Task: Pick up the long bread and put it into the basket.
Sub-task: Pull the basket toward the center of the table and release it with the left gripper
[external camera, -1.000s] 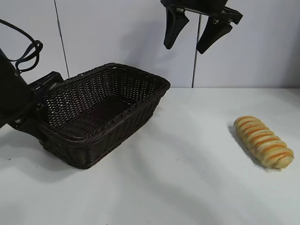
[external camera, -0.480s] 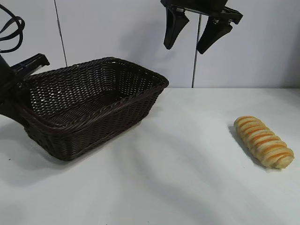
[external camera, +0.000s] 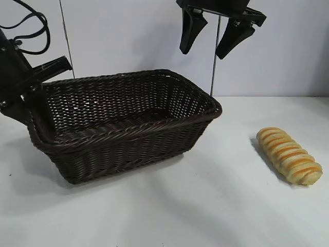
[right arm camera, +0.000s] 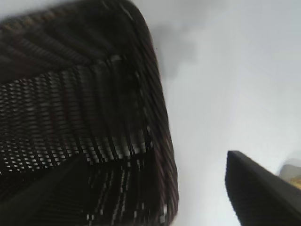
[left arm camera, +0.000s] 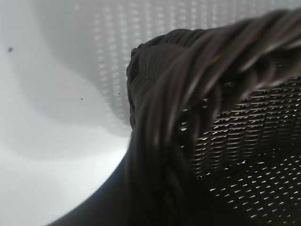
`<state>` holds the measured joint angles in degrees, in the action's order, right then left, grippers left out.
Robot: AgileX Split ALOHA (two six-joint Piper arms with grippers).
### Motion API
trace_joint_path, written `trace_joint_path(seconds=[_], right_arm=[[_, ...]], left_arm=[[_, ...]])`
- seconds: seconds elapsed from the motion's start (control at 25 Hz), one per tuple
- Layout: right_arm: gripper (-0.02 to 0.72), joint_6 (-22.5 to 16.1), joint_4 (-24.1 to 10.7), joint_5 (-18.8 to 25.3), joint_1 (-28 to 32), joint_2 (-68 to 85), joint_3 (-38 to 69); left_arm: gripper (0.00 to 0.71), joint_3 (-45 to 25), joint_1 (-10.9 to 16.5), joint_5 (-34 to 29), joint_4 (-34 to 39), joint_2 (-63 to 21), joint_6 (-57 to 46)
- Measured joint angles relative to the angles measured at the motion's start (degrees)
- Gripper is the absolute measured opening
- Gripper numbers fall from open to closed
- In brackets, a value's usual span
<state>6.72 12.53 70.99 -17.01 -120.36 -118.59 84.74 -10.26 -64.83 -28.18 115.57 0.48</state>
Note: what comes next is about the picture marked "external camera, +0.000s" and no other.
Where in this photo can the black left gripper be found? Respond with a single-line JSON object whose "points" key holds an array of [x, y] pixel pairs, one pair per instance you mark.
{"points": [[18, 74]]}

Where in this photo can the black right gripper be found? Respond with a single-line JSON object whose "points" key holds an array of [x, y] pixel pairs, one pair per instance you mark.
{"points": [[218, 6]]}

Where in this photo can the dark brown wicker basket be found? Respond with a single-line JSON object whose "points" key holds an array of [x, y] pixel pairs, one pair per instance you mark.
{"points": [[123, 154]]}

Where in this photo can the long twisted striped bread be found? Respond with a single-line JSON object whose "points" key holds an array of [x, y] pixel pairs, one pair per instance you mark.
{"points": [[288, 157]]}

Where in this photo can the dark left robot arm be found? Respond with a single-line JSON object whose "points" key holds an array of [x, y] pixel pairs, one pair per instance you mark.
{"points": [[3, 34]]}

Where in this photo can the grey metal backdrop rod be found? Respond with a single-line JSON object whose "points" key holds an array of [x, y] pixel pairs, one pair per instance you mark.
{"points": [[213, 77]]}

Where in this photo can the thin dark backdrop rod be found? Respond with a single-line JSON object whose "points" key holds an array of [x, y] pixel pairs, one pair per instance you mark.
{"points": [[67, 41]]}

